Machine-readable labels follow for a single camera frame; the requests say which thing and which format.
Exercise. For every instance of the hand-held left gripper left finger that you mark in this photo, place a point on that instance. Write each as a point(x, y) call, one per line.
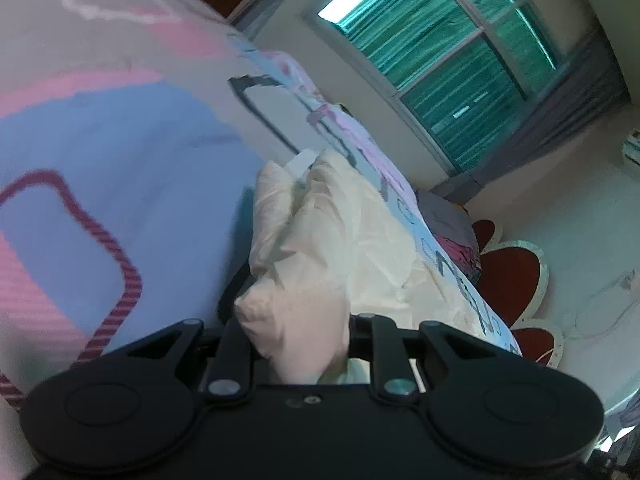
point(235, 350)

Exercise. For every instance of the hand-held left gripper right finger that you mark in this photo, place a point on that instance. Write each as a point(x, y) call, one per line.
point(382, 355)

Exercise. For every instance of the cream padded jacket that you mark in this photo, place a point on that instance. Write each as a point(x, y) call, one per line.
point(350, 240)

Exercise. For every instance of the pink folded cloth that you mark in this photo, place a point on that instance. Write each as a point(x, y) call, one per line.
point(460, 255)

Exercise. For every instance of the red and white headboard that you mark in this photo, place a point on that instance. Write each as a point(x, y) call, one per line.
point(510, 280)

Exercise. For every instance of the grey and pink pillows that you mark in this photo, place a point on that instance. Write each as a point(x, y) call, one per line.
point(445, 215)

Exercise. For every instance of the bed with patterned sheet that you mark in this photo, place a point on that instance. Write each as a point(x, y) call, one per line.
point(125, 160)

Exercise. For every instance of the green curtain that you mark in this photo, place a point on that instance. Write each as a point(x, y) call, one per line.
point(465, 115)

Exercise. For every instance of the grey curtain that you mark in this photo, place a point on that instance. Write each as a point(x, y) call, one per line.
point(575, 100)
point(270, 5)

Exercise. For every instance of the white air conditioner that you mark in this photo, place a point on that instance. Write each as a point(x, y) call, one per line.
point(632, 150)

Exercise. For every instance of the sliding window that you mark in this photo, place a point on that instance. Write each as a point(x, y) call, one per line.
point(440, 20)

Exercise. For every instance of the white wall charger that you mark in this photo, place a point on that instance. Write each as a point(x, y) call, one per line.
point(629, 280)

